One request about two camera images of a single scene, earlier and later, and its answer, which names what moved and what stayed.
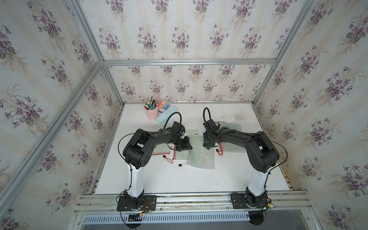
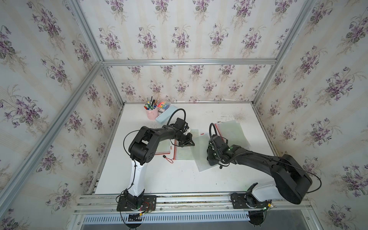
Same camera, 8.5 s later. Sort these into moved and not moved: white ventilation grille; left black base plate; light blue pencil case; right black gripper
Moved: right black gripper
Not moved: light blue pencil case; left black base plate; white ventilation grille
